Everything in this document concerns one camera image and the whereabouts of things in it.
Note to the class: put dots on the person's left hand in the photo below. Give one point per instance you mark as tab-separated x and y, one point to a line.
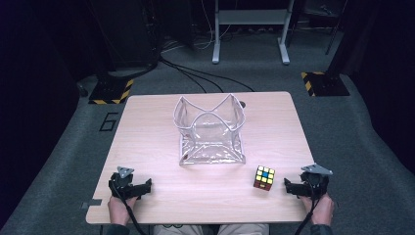
119	209

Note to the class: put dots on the person's right hand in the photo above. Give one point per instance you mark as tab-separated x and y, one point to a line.
321	209

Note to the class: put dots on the black yellow striped base plate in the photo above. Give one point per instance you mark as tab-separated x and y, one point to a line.
326	85
109	93

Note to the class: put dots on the grey table bracket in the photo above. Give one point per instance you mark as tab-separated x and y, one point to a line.
91	203

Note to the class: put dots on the dark cabinet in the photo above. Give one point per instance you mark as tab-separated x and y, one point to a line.
130	32

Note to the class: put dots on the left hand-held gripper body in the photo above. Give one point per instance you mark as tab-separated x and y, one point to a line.
122	182

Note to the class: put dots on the black stand pole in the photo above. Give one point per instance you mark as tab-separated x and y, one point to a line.
339	39

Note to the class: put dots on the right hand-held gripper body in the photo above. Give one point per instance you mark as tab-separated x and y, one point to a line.
314	182

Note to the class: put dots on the clear plastic storage bag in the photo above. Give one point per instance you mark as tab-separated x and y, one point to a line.
210	137

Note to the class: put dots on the person's right leg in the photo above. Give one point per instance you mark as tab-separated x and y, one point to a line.
243	229

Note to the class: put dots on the colourful puzzle cube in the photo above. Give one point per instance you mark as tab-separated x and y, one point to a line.
264	178

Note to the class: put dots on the small dark round object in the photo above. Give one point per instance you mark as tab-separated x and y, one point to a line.
242	104

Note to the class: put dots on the white metal desk frame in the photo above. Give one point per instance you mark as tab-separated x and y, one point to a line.
251	17

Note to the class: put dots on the dark caster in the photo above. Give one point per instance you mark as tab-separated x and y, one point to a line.
82	90

